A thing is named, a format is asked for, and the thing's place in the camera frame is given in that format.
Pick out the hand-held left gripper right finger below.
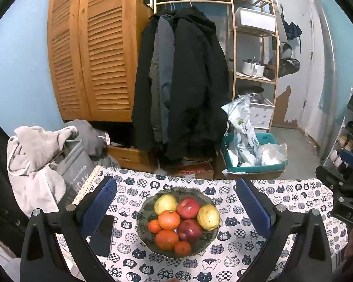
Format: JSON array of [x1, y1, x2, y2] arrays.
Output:
[[236, 177, 333, 282]]

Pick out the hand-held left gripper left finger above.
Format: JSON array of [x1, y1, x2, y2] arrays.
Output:
[[20, 176, 118, 282]]

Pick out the yellow pear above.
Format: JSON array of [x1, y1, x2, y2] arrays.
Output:
[[197, 204, 221, 231]]

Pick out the green glass bowl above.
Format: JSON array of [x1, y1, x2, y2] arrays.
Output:
[[136, 186, 221, 259]]

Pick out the small tangerine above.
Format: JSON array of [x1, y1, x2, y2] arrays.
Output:
[[148, 219, 162, 234], [174, 241, 192, 256]]

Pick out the yellow apple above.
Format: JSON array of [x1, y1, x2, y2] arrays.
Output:
[[154, 194, 177, 215]]

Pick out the dark red apple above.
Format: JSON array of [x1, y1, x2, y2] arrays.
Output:
[[177, 219, 203, 244]]

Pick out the orange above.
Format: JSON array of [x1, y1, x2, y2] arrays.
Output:
[[158, 210, 181, 231], [155, 230, 180, 251]]

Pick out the shoe rack with shoes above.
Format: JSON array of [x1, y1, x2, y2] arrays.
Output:
[[331, 78, 353, 171]]

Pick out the black smartphone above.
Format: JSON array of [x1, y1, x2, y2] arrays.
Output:
[[90, 215, 115, 257]]

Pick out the white shoe rack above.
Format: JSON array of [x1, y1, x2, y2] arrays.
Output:
[[322, 86, 353, 180]]

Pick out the cat print tablecloth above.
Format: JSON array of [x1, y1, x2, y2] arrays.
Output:
[[56, 166, 349, 282]]

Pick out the grey storage bag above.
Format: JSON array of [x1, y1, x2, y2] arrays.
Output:
[[51, 139, 96, 203]]

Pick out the clear plastic bag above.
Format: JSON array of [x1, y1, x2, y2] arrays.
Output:
[[257, 143, 287, 166]]

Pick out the wooden drawer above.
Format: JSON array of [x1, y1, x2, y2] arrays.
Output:
[[106, 145, 158, 174]]

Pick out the grey clothes pile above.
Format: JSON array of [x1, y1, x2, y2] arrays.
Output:
[[62, 119, 118, 168]]

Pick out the cardboard box with red packet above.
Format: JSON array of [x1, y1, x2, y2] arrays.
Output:
[[165, 160, 215, 180]]

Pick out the teal plastic basket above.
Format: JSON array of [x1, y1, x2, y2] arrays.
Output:
[[223, 132, 289, 174]]

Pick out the white rice bag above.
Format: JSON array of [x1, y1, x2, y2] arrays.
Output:
[[221, 94, 261, 166]]

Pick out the grey metal pipe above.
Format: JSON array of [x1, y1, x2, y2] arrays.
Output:
[[313, 0, 337, 159]]

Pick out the white drawer unit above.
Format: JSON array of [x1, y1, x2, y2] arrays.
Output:
[[249, 98, 275, 130]]

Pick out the black cloth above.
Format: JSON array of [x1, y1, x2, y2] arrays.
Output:
[[0, 113, 27, 256]]

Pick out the steel pot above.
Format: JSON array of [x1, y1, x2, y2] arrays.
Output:
[[238, 86, 265, 103]]

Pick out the pale blue door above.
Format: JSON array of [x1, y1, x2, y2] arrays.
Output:
[[272, 0, 314, 128]]

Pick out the black jacket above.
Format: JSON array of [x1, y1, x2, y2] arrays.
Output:
[[131, 16, 159, 150]]

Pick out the grey hanging bag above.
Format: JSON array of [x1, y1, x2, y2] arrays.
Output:
[[268, 43, 301, 78]]

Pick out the black hooded coat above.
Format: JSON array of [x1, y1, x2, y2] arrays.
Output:
[[165, 6, 231, 162]]

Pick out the white cooking pot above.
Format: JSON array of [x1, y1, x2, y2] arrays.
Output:
[[242, 59, 267, 77]]

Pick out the wooden louvered wardrobe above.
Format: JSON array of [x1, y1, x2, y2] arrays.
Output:
[[47, 0, 153, 122]]

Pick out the wooden shelf rack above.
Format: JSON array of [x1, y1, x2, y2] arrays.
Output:
[[229, 0, 280, 133]]

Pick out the grey jacket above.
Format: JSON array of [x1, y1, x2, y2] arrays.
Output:
[[149, 15, 177, 144]]

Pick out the dark folded umbrella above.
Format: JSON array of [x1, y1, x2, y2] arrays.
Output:
[[284, 20, 303, 40]]

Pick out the wide white storage box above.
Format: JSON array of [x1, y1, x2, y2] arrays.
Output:
[[235, 7, 276, 33]]

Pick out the wooden clothes rail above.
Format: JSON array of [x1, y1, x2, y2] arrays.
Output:
[[154, 0, 233, 6]]

